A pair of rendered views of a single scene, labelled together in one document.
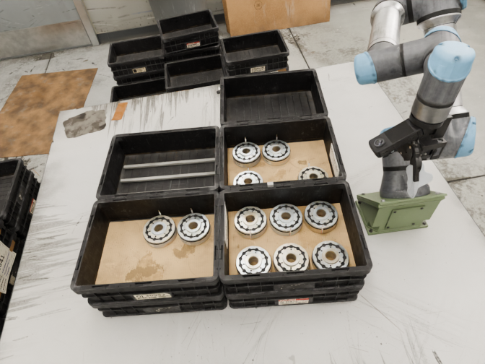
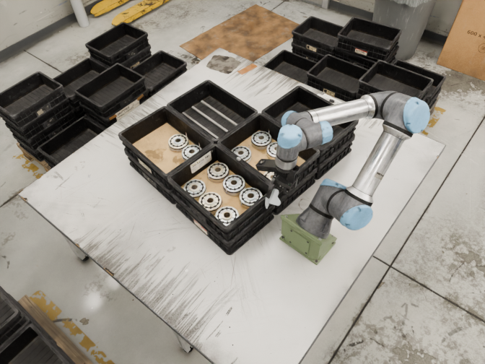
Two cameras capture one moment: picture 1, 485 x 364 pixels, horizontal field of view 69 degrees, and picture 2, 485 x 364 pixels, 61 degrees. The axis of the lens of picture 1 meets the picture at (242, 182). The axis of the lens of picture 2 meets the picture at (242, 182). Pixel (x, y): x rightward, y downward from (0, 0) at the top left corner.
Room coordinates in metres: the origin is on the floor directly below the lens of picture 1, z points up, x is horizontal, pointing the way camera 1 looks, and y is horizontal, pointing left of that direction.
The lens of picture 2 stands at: (-0.22, -1.00, 2.33)
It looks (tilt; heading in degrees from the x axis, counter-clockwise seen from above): 51 degrees down; 45
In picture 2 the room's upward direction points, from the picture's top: 4 degrees counter-clockwise
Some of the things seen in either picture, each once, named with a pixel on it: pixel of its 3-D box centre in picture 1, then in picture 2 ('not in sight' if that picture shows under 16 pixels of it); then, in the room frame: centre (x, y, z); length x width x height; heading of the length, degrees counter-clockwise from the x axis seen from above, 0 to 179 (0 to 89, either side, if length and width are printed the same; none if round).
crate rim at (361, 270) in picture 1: (289, 227); (220, 184); (0.52, -0.11, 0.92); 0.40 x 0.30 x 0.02; 86
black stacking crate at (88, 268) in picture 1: (156, 246); (167, 146); (0.55, 0.28, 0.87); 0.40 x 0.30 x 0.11; 86
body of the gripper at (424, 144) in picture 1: (421, 135); (285, 175); (0.56, -0.43, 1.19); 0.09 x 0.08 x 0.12; 96
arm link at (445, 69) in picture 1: (444, 74); (289, 142); (0.57, -0.43, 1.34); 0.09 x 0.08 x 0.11; 157
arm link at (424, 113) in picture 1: (430, 106); (286, 158); (0.57, -0.43, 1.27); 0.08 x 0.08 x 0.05
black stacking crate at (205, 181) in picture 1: (166, 171); (212, 117); (0.84, 0.26, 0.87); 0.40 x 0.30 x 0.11; 86
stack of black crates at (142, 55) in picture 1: (143, 69); (320, 49); (2.42, 0.64, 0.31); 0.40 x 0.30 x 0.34; 94
